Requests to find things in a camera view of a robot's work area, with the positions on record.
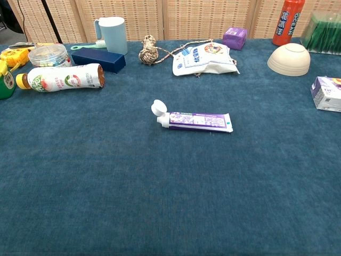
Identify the purple cube box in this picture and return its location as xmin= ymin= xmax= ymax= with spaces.
xmin=222 ymin=26 xmax=248 ymax=51

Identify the dark wheeled equipment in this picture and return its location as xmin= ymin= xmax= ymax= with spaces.
xmin=0 ymin=0 xmax=25 ymax=34

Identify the yellow tape measure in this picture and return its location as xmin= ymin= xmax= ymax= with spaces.
xmin=0 ymin=47 xmax=30 ymax=72

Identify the white printed snack bag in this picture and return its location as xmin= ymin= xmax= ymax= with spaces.
xmin=172 ymin=44 xmax=240 ymax=77

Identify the purple white toothpaste tube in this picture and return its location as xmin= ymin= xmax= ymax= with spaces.
xmin=150 ymin=99 xmax=234 ymax=133

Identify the navy blue long box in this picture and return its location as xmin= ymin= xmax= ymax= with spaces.
xmin=71 ymin=47 xmax=126 ymax=75

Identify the beige braided rope bundle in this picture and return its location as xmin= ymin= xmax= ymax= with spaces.
xmin=138 ymin=34 xmax=215 ymax=66

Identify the clear round plastic jar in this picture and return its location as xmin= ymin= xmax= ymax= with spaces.
xmin=27 ymin=43 xmax=72 ymax=68

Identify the blue table cloth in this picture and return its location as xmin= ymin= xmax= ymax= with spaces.
xmin=0 ymin=39 xmax=341 ymax=256

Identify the black tripod stand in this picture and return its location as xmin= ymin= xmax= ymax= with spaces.
xmin=39 ymin=0 xmax=63 ymax=44

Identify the woven bamboo folding screen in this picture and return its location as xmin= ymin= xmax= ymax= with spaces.
xmin=7 ymin=0 xmax=341 ymax=45

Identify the light blue plastic mug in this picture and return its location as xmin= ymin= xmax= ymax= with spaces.
xmin=93 ymin=16 xmax=128 ymax=56

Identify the razor on yellow blister card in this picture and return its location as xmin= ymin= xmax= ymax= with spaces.
xmin=7 ymin=42 xmax=55 ymax=51

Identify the clear box of green packets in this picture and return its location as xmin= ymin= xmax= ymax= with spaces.
xmin=300 ymin=10 xmax=341 ymax=56

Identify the orange drink can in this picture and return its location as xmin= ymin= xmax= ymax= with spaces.
xmin=272 ymin=0 xmax=306 ymax=46

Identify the mint green brush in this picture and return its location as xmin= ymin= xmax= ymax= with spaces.
xmin=70 ymin=39 xmax=108 ymax=51

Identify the beige upturned bowl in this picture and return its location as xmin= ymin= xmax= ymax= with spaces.
xmin=266 ymin=43 xmax=311 ymax=77

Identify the green jar with yellow lid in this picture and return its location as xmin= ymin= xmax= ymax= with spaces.
xmin=0 ymin=60 xmax=17 ymax=100

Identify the purple white drink carton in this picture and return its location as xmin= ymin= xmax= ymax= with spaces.
xmin=310 ymin=76 xmax=341 ymax=113

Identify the white drink bottle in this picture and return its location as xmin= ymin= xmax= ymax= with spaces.
xmin=15 ymin=63 xmax=105 ymax=93

